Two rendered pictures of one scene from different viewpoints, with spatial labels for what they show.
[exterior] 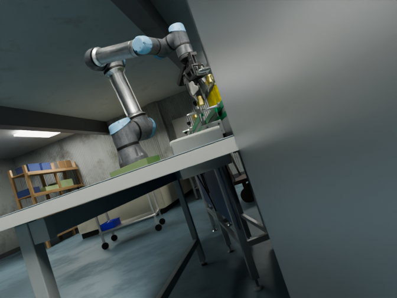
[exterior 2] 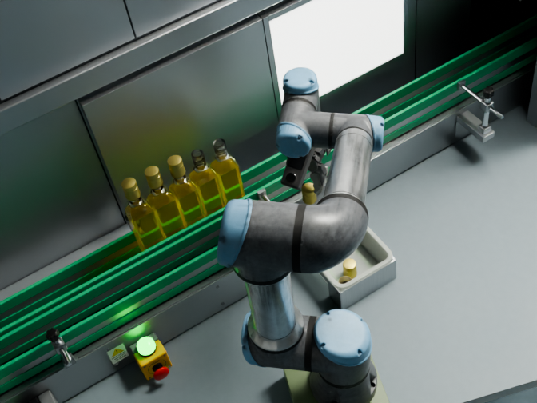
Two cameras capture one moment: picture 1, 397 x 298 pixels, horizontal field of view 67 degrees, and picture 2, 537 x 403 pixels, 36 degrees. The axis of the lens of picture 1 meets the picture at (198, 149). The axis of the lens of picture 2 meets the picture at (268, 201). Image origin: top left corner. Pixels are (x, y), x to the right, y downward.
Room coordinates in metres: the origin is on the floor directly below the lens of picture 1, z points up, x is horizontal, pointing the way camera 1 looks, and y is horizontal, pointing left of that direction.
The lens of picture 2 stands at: (1.86, 1.15, 2.49)
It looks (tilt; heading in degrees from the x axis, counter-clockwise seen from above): 49 degrees down; 253
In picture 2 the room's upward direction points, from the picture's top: 11 degrees counter-clockwise
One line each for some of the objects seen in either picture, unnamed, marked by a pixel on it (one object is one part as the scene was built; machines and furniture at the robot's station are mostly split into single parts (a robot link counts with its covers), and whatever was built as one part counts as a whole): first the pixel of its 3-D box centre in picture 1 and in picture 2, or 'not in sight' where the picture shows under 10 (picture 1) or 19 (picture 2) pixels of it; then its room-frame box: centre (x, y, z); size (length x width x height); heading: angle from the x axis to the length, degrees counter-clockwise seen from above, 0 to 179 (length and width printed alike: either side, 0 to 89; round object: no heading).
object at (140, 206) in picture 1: (139, 194); not in sight; (7.34, 1.71, 0.47); 2.55 x 2.01 x 0.94; 169
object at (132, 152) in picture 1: (131, 154); (343, 371); (1.51, 0.33, 0.87); 0.15 x 0.15 x 0.10
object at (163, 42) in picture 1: (162, 47); (304, 129); (1.40, 0.01, 1.29); 0.11 x 0.11 x 0.08; 56
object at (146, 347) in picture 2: not in sight; (145, 345); (1.88, 0.03, 0.84); 0.05 x 0.05 x 0.03
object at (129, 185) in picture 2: not in sight; (130, 189); (1.77, -0.18, 1.14); 0.04 x 0.04 x 0.04
